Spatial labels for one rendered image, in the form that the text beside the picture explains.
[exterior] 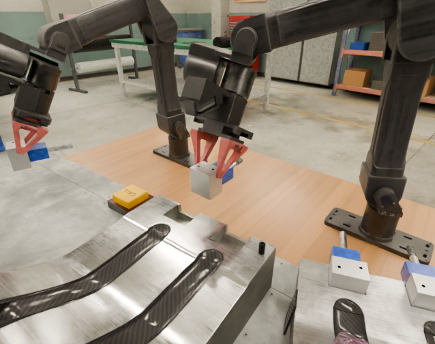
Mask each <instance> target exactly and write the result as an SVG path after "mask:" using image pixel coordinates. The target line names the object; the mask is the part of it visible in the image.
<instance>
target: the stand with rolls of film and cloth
mask: <svg viewBox="0 0 435 344"><path fill-rule="evenodd" d="M74 15H76V14H66V15H65V16H64V17H63V13H59V18H60V20H62V19H64V18H67V17H70V16H74ZM129 30H130V34H117V35H104V36H102V37H100V38H98V39H95V40H94V41H92V42H90V43H88V44H86V45H84V46H82V49H80V50H78V51H75V52H74V53H86V52H93V51H105V50H112V49H114V47H112V45H111V42H109V40H114V39H126V38H134V36H133V30H132V25H129ZM68 57H69V61H70V66H71V70H72V75H73V79H74V84H75V88H68V89H69V90H70V91H76V92H79V93H83V94H87V93H88V91H85V90H81V89H80V87H79V84H78V79H77V75H76V71H77V73H85V72H92V71H98V70H105V69H110V68H117V62H116V58H112V59H102V60H96V61H86V62H80V63H76V64H75V66H74V60H73V56H72V54H71V53H70V54H69V55H68ZM121 63H122V67H123V66H131V65H134V72H135V77H134V76H129V77H128V78H131V79H136V78H139V77H138V68H137V63H136V52H135V50H133V49H132V56H128V57H121Z"/></svg>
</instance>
